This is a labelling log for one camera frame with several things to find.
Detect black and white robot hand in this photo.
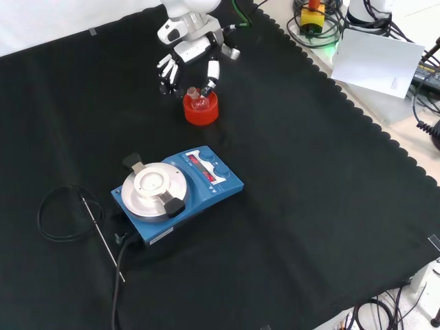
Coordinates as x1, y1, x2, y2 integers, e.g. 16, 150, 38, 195
157, 28, 242, 100

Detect pale board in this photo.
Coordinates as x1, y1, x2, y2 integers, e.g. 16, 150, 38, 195
330, 27, 426, 100

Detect steel probe with black cable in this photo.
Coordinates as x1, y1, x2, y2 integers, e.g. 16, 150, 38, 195
36, 184, 127, 284

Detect red flask ring stand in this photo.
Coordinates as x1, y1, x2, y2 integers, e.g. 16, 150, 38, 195
182, 89, 220, 127

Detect black heater power cable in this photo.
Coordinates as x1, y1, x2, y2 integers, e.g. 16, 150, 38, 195
110, 230, 139, 330

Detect black power adapter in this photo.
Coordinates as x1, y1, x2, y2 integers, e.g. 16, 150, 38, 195
411, 57, 440, 91

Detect yellow stop button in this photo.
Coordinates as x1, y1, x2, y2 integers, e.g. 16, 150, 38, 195
299, 0, 326, 36

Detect black bench cloth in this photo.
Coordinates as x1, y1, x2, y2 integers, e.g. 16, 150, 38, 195
0, 0, 440, 330

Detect green cable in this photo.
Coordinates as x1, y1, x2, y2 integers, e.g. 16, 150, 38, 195
232, 0, 254, 29

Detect clear round-bottom flask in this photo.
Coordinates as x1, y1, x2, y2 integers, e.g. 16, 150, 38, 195
186, 87, 211, 111

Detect heater with blue base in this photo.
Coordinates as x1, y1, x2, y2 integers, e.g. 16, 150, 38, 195
110, 145, 245, 248

